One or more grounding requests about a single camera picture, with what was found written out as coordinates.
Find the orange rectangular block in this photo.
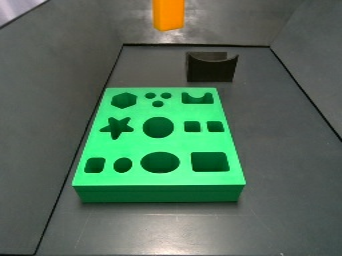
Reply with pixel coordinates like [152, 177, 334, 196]
[152, 0, 184, 31]

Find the black curved holder stand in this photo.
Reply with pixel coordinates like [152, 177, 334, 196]
[186, 52, 239, 82]

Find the green foam shape board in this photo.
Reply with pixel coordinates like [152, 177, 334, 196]
[72, 87, 246, 203]

